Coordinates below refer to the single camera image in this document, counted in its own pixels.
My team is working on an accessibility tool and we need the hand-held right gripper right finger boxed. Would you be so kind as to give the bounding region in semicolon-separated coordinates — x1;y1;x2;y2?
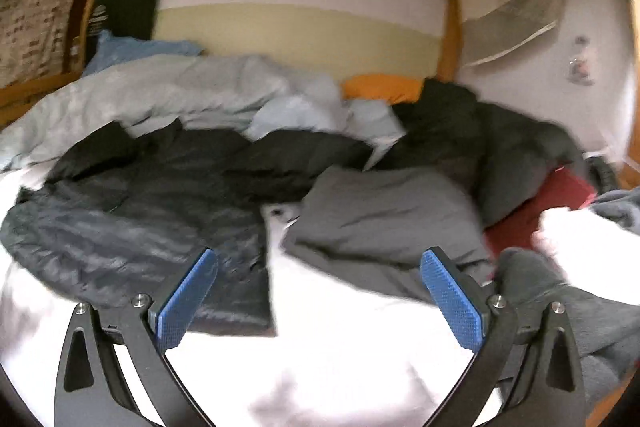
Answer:
420;247;587;427

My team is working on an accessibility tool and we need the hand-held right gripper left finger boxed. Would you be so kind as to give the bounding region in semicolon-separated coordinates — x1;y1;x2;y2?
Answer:
54;248;219;427

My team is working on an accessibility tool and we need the black puffer jacket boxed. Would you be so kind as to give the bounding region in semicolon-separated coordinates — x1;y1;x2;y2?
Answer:
0;119;373;338

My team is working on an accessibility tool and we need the dark grey jacket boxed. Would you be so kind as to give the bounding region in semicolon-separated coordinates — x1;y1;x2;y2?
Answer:
282;164;496;303

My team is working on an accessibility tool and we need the dark red cloth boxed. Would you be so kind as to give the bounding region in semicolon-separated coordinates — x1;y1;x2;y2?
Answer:
485;167;596;280

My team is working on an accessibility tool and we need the white fleece blanket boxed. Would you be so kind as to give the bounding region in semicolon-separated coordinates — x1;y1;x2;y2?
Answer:
532;207;640;308

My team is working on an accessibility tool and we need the grey fleece garment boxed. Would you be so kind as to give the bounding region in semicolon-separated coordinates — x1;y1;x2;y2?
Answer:
492;187;640;408

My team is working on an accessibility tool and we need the black crumpled coat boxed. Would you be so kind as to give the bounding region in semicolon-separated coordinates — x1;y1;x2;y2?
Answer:
372;79;596;228

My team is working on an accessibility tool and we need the black ribbed object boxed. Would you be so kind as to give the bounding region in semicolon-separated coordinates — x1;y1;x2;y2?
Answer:
585;157;621;198

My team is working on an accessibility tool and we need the light blue duvet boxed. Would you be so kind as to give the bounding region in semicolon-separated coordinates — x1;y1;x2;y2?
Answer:
0;54;406;172

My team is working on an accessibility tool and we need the orange pillow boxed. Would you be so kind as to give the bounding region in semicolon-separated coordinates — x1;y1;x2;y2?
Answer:
342;74;426;102

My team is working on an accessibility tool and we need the blue pillow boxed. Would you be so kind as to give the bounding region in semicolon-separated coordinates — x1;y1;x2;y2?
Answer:
82;31;203;75

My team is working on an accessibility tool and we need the white hanging net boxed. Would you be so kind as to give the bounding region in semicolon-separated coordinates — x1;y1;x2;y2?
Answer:
460;0;588;68

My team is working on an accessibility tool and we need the black hanging garment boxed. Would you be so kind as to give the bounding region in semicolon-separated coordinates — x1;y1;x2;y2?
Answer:
85;0;163;62

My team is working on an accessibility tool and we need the patterned beige curtain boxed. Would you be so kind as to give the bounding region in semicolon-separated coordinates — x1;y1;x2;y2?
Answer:
0;0;81;90

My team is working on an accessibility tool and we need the small wall ornament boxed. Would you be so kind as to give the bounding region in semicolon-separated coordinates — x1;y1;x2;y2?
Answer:
565;36;598;85

